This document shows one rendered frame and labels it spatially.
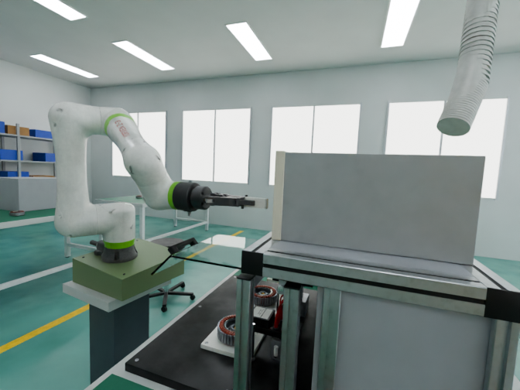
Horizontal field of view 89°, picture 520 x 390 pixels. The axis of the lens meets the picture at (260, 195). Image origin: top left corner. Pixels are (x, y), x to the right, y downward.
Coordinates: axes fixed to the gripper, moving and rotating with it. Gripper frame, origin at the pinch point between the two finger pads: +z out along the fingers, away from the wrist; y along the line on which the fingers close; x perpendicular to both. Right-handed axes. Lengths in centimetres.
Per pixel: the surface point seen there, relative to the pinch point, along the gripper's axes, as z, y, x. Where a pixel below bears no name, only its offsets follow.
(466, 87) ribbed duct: 81, -107, 61
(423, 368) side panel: 40, 24, -22
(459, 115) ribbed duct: 77, -99, 44
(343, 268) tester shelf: 26.0, 25.7, -6.9
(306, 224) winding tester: 17.5, 14.5, -1.9
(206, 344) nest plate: -8.9, 10.7, -39.8
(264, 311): 5.1, 2.8, -30.8
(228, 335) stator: -2.9, 9.1, -36.5
